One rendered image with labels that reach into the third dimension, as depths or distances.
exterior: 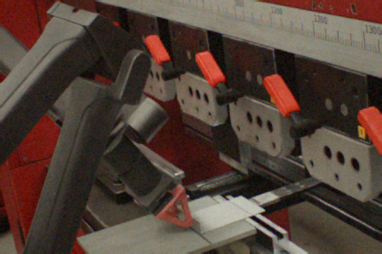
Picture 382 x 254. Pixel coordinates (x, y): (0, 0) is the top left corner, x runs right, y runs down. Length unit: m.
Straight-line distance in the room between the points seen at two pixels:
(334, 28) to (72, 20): 0.31
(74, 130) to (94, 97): 0.05
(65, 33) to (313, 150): 0.35
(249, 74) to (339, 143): 0.22
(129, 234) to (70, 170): 0.38
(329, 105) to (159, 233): 0.49
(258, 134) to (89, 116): 0.28
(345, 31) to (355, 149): 0.14
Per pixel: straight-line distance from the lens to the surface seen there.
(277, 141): 1.09
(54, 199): 1.00
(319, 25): 0.94
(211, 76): 1.15
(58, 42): 0.91
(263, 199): 1.40
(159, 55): 1.33
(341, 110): 0.94
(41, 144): 2.12
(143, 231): 1.35
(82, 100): 0.99
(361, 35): 0.88
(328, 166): 1.00
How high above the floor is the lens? 1.59
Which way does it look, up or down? 18 degrees down
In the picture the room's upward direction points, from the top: 8 degrees counter-clockwise
